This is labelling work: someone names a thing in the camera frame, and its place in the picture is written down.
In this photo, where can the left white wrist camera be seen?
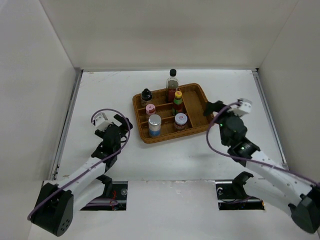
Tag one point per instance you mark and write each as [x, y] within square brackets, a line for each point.
[100, 121]

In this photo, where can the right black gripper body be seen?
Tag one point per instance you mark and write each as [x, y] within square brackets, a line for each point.
[222, 121]

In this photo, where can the brown wicker divided basket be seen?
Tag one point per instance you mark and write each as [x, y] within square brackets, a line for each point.
[193, 105]

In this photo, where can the white-lid brown spice jar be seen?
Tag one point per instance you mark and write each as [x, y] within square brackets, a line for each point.
[180, 121]

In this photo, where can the silver-lid blue-label jar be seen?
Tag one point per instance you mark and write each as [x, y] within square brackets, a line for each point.
[154, 125]

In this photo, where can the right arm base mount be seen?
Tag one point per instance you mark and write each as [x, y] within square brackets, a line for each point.
[231, 195]

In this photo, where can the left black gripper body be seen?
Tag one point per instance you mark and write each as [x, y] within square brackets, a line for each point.
[123, 132]

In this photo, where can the tall clear black-cap bottle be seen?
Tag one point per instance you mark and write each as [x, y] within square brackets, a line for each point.
[172, 85]

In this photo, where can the black-cap spice bottle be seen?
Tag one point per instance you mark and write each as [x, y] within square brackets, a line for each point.
[146, 97]

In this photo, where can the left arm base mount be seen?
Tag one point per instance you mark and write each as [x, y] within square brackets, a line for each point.
[114, 198]

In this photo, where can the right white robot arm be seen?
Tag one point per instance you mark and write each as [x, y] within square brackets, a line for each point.
[296, 195]

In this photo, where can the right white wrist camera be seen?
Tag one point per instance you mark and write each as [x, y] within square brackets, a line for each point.
[243, 107]

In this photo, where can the yellow-cap red sauce bottle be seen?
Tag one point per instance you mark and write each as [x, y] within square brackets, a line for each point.
[177, 106]

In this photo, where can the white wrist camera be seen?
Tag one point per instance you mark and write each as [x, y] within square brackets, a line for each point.
[243, 107]
[100, 121]

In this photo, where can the pink-cap spice bottle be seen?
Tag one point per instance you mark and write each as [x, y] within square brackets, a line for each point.
[150, 109]

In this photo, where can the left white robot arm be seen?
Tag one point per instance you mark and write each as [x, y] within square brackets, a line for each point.
[57, 202]

